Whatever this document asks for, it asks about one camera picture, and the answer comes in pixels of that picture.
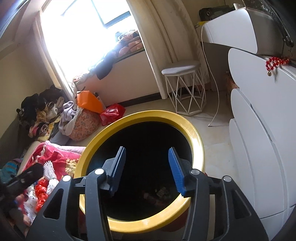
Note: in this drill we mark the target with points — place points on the orange paper bag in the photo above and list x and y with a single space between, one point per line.
87 100

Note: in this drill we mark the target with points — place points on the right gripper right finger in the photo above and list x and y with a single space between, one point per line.
179 169

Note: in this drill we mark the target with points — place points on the cream curtain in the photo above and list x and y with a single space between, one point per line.
49 58
168 36

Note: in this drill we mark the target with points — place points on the white foam net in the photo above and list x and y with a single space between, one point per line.
50 176

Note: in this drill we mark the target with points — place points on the cream curtain left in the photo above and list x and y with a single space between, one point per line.
49 58

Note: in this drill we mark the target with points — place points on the red floral quilt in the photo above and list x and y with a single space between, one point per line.
64 159

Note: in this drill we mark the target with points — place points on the floral laundry basket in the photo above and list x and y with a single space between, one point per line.
86 123

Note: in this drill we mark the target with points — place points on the left hand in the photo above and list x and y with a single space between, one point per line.
16 212

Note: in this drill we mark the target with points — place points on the red plastic bag trash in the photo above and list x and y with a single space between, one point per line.
41 193

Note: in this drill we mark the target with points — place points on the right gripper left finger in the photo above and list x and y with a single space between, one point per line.
115 169

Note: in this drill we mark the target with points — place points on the pile of clothes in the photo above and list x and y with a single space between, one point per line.
40 114

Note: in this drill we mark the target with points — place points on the cream curtain right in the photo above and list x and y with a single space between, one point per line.
168 36

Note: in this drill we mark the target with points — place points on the white dresser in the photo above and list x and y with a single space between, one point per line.
262 130

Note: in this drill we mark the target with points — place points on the red bag on floor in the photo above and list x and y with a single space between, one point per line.
111 114

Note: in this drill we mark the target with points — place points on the white wire stool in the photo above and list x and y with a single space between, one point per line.
185 87

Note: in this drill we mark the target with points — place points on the clothes on window sill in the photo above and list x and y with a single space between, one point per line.
128 44

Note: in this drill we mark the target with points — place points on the yellow rim trash bin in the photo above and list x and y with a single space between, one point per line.
147 198

